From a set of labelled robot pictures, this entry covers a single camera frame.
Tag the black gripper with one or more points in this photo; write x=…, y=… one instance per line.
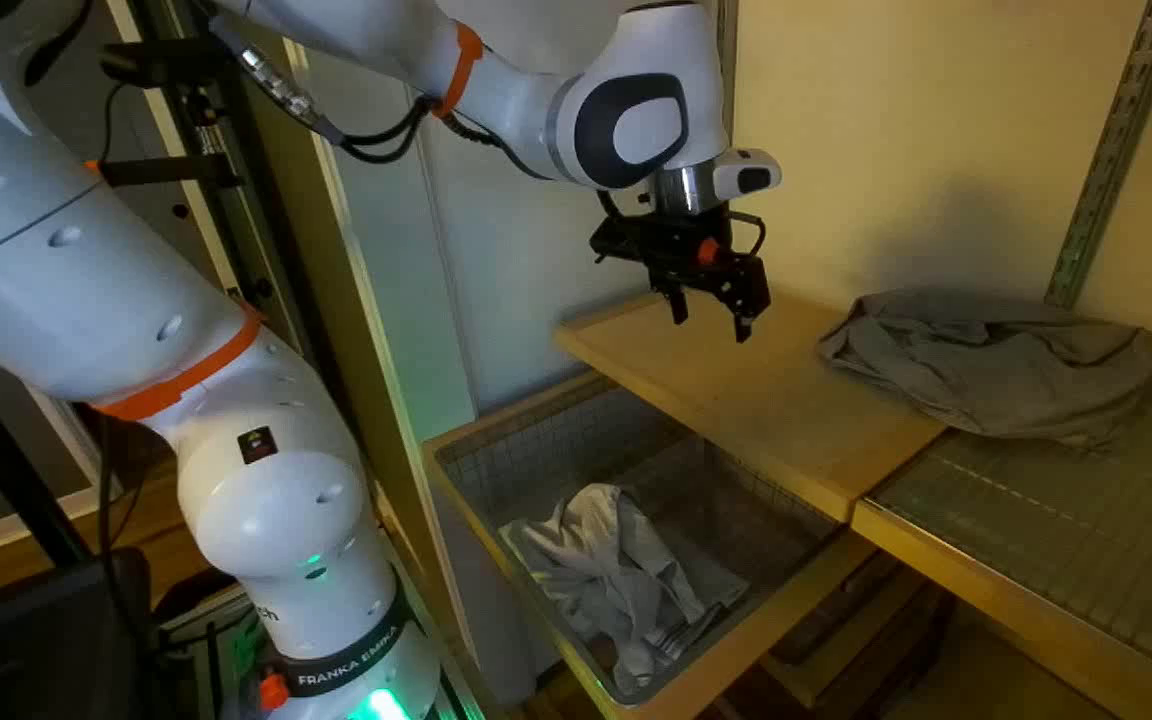
x=700, y=255

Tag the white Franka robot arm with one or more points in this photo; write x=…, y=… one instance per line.
x=69, y=266

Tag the light grey crumpled cloth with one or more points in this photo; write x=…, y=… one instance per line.
x=617, y=573

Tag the wooden shelf board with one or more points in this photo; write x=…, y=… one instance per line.
x=763, y=402

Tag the dark wooden board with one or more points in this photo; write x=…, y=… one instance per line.
x=858, y=627

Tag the black diagonal pole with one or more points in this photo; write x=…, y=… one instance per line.
x=2, y=453

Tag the black equipment box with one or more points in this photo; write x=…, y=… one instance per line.
x=28, y=642

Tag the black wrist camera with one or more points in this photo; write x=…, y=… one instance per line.
x=620, y=240

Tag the pale green door frame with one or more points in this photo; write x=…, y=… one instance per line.
x=363, y=344

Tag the slotted metal wall rail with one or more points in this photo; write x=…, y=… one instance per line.
x=1120, y=134

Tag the black camera stand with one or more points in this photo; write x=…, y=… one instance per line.
x=158, y=171

